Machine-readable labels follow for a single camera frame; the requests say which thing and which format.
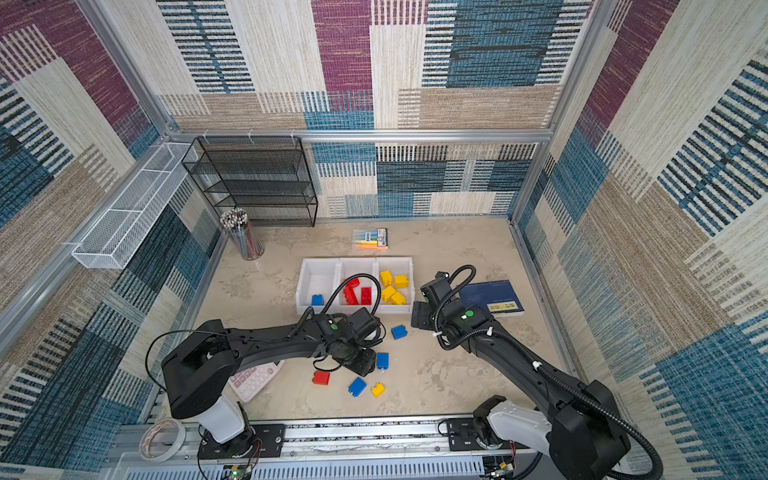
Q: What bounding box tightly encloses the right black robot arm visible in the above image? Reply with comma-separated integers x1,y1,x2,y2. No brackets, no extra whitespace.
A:
412,272,630,479

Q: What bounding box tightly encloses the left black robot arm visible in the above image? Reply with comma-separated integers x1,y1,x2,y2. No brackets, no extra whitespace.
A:
161,307,383,444

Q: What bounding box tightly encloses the blue lego beside yellow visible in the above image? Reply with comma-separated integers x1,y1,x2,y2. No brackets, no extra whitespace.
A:
376,353,390,370

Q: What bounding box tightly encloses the long red lego brick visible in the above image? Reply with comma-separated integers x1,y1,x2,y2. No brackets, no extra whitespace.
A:
343,288,359,305

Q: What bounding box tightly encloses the blue lego front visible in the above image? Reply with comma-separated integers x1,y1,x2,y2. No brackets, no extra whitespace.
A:
348,377,367,398

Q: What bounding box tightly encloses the small red lego bottom left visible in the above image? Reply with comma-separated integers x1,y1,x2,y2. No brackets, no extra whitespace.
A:
312,370,330,386

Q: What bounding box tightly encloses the small yellow lego front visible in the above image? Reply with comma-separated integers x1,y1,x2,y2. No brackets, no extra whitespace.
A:
371,383,386,398

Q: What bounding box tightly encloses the white right bin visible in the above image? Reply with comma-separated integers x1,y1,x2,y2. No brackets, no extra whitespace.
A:
375,257,415,315

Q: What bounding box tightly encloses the white bin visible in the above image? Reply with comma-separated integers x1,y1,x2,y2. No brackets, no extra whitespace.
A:
375,257,415,315
335,257,379,314
295,258,340,316

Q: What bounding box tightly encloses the blue book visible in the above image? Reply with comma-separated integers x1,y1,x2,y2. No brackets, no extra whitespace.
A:
459,280,525,315

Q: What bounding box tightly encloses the white left bin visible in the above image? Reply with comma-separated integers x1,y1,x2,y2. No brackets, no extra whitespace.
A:
295,258,340,316

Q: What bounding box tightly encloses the white middle bin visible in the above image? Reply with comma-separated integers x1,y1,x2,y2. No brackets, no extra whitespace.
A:
335,257,379,314

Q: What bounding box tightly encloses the highlighter marker pack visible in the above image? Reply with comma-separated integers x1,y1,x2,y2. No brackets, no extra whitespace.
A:
352,228,389,250

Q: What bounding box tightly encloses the pink white calculator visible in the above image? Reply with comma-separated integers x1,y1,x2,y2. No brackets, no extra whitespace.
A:
228,360,285,403

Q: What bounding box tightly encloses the pencil cup with pencils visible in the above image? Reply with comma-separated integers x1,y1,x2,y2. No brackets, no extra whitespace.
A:
220,208,264,260

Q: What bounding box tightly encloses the tape roll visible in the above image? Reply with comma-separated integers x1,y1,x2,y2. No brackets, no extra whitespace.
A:
139,418,186,463

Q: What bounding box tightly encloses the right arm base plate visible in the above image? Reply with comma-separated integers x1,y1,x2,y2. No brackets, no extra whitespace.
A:
437,417,525,451

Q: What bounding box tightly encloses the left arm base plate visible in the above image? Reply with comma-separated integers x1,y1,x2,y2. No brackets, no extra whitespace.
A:
197,424,286,460

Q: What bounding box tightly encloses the black wire shelf rack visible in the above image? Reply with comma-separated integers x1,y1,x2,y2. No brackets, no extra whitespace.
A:
182,136,319,227

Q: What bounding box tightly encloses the white mesh wall basket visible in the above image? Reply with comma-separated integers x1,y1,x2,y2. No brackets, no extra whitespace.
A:
72,142,189,270

